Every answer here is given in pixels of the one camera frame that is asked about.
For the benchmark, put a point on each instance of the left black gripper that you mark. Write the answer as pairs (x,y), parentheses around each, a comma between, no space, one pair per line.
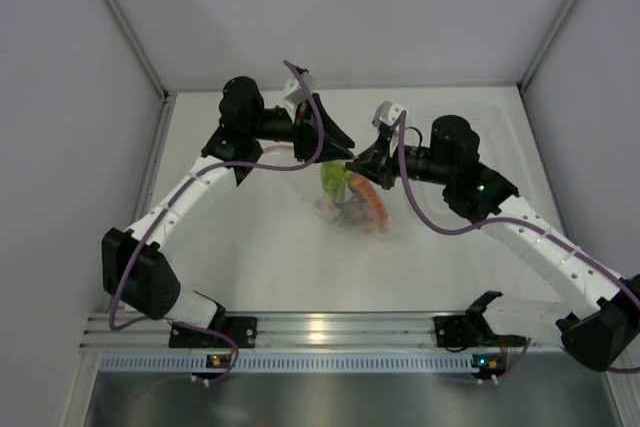
(307,135)

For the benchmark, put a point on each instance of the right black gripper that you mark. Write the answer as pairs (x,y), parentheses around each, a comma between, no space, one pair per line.
(376,162)

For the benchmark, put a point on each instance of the orange fake papaya slice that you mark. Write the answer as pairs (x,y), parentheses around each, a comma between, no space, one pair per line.
(374,207)

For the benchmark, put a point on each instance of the green fake celery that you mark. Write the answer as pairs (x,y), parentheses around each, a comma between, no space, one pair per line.
(334,179)

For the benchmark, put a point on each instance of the clear zip top bag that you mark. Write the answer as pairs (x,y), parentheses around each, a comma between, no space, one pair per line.
(303,188)

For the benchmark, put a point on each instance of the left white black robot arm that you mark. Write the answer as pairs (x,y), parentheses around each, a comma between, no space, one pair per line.
(136,265)

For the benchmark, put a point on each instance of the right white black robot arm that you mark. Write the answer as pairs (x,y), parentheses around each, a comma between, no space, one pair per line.
(597,315)

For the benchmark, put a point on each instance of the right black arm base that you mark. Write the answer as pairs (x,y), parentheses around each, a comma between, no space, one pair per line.
(452,333)

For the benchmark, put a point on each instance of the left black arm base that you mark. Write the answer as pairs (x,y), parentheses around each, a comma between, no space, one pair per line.
(241,329)

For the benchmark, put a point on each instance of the grey fake fish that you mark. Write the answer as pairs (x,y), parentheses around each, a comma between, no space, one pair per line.
(354,212)

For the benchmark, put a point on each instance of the white plastic basket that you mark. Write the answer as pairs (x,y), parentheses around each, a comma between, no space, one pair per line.
(500,147)

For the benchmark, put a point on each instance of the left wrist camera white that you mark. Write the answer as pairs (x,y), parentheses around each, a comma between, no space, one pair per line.
(293,94)

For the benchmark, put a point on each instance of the aluminium mounting rail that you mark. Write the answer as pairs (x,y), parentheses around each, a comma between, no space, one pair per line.
(309,332)

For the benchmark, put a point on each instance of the grey slotted cable duct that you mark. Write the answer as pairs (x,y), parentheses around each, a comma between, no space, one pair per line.
(252,362)

